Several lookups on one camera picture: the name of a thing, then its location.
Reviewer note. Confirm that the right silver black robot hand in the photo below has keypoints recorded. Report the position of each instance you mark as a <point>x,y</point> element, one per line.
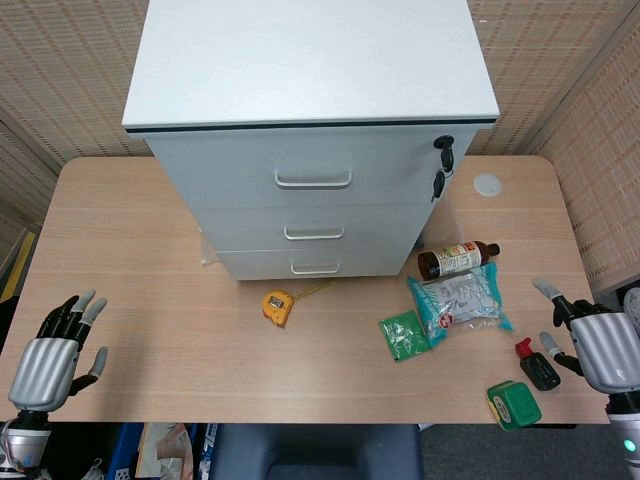
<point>605,350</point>

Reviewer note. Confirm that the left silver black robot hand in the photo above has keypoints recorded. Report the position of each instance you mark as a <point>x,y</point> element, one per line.
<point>42,367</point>

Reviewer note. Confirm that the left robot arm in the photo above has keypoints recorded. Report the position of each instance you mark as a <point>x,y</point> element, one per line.
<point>25,440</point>

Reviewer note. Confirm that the white drawer cabinet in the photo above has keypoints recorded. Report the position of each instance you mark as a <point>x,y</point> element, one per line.
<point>310,60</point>

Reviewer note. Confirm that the white shoe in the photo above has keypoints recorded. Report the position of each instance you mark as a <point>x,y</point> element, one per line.
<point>633,305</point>

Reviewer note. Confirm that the small black bottle red cap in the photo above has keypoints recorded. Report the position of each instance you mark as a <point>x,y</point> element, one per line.
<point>541,370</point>

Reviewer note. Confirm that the green box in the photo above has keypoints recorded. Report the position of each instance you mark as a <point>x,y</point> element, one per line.
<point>517,405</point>

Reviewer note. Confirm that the yellow board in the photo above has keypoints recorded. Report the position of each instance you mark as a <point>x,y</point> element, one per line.
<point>17,265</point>

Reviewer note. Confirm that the printed paper magazine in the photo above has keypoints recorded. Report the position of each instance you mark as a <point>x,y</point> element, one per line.
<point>167,450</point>

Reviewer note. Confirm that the teal snack bag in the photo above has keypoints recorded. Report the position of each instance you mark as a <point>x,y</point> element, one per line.
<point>460,305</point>

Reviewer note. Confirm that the brown glass bottle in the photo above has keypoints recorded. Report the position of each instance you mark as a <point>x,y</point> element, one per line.
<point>450,260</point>

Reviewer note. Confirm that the white round desk grommet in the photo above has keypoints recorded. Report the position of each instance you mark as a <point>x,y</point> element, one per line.
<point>487,185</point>

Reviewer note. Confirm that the green tea sachet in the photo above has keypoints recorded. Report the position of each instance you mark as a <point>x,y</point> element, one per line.
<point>402,337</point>

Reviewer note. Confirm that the hanging black key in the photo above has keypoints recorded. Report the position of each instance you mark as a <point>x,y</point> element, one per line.
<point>438,184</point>

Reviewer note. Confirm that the yellow tape measure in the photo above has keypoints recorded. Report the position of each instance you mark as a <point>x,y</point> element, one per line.
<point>276,306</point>

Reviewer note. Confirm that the black key in lock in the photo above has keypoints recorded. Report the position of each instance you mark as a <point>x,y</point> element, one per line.
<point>445,150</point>

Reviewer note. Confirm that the blue chair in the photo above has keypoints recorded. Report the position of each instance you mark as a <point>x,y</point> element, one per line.
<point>315,450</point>

